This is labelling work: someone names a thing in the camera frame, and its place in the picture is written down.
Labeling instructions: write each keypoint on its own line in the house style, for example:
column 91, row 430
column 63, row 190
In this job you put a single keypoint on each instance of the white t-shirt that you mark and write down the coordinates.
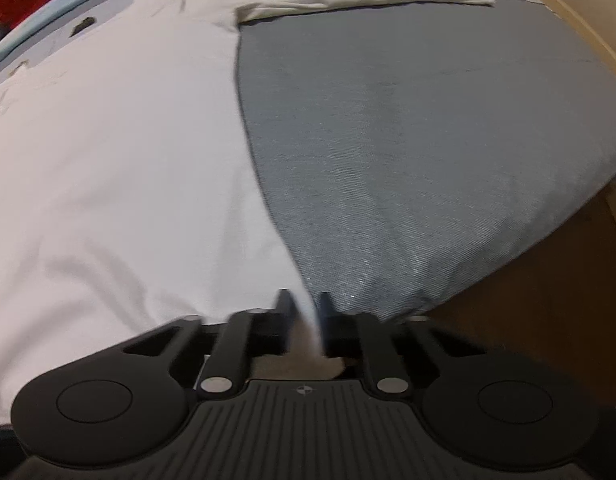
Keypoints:
column 128, row 196

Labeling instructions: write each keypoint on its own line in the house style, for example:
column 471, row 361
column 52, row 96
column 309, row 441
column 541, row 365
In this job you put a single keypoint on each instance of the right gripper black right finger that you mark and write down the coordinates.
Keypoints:
column 363, row 342

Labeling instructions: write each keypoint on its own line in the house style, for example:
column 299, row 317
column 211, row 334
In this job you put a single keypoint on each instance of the grey printed bed sheet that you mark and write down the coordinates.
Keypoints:
column 405, row 152

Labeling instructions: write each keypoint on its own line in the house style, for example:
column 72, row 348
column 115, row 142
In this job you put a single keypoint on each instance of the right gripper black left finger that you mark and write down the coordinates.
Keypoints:
column 246, row 336

